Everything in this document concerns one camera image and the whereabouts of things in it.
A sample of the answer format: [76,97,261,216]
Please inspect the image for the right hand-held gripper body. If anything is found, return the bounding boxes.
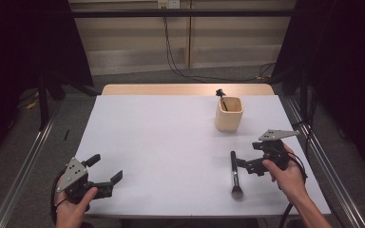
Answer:
[244,128,301,177]

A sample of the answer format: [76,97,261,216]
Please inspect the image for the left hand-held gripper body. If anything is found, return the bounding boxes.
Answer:
[55,157,114,203]

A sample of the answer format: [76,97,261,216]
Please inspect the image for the large fluffy makeup brush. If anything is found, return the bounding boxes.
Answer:
[229,150,245,200]

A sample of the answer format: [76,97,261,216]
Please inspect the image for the beige square cup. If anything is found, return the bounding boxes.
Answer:
[215,96,245,133]

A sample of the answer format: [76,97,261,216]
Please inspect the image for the thin black makeup brush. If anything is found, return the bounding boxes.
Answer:
[215,88,229,113]

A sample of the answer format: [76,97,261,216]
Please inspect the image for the person's right hand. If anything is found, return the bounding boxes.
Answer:
[262,143,308,200]

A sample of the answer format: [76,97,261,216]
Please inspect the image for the person's left hand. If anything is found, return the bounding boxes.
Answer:
[54,186,100,228]

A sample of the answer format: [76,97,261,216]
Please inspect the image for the black metal stand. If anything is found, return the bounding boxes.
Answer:
[37,73,50,131]
[298,68,311,125]

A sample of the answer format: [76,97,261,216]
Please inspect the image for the white table mat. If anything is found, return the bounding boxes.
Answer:
[72,94,333,219]

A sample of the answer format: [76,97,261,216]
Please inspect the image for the black curtain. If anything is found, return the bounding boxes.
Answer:
[270,0,365,183]
[0,0,95,174]

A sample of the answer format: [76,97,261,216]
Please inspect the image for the black horizontal crossbar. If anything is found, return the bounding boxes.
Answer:
[70,9,297,19]

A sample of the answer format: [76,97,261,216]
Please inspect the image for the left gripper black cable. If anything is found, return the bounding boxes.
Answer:
[49,170,69,225]

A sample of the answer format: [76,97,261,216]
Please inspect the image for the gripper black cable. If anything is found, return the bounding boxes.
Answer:
[278,151,309,228]
[49,170,69,225]

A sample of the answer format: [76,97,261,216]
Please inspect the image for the black floor cable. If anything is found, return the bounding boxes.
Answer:
[292,90,318,157]

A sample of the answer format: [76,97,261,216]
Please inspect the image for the aluminium floor rail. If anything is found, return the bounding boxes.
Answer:
[284,95,365,228]
[0,100,63,228]

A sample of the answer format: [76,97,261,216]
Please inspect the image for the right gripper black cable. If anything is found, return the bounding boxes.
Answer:
[278,151,309,228]

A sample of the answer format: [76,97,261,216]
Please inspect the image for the black wall cable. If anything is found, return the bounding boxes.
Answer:
[163,7,277,84]
[162,7,277,84]

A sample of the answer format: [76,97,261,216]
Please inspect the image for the white wall socket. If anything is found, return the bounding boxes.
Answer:
[157,0,182,10]

